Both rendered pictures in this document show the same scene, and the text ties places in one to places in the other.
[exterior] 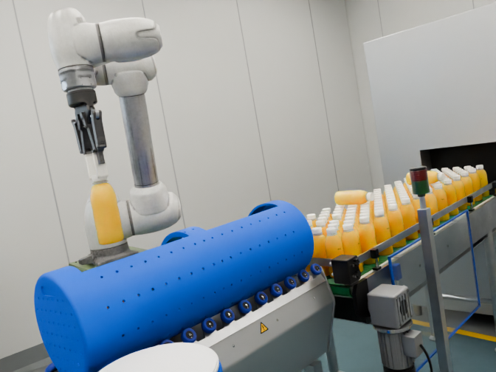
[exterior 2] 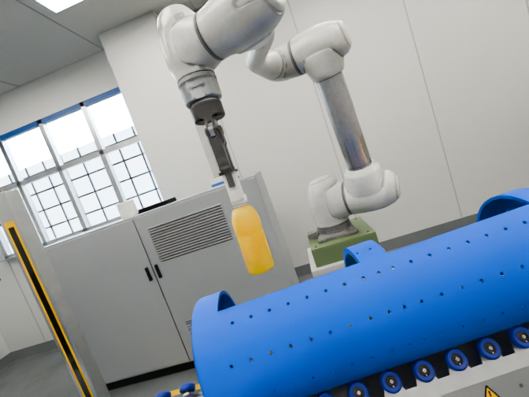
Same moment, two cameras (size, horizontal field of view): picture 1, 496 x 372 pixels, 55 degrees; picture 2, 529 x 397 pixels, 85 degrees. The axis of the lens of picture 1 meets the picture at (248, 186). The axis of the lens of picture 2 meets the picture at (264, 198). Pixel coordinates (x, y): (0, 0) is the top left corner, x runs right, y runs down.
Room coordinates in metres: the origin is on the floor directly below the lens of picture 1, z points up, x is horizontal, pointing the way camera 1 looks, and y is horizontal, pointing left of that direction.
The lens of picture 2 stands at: (0.83, -0.14, 1.50)
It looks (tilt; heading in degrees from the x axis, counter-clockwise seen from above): 6 degrees down; 45
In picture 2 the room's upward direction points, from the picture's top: 19 degrees counter-clockwise
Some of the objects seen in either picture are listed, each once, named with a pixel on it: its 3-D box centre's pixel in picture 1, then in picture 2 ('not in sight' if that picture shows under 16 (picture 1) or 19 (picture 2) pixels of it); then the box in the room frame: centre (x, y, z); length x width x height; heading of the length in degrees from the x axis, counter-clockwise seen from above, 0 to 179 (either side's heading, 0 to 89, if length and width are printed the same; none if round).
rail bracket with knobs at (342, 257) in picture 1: (345, 271); not in sight; (1.65, -0.29, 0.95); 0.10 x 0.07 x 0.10; 44
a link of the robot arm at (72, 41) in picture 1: (74, 39); (189, 43); (1.29, 0.38, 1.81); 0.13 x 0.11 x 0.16; 105
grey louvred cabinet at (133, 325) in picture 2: not in sight; (175, 283); (1.96, 2.47, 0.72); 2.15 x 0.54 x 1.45; 128
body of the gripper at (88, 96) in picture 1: (83, 108); (212, 123); (1.28, 0.39, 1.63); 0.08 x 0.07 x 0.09; 44
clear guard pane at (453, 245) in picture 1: (441, 285); not in sight; (2.02, -0.76, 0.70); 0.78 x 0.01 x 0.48; 134
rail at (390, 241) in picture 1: (441, 213); not in sight; (2.24, -0.89, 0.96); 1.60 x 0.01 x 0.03; 134
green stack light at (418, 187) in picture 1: (420, 186); not in sight; (1.78, -0.65, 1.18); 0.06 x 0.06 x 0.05
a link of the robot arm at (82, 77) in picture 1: (77, 80); (201, 92); (1.28, 0.40, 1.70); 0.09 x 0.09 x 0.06
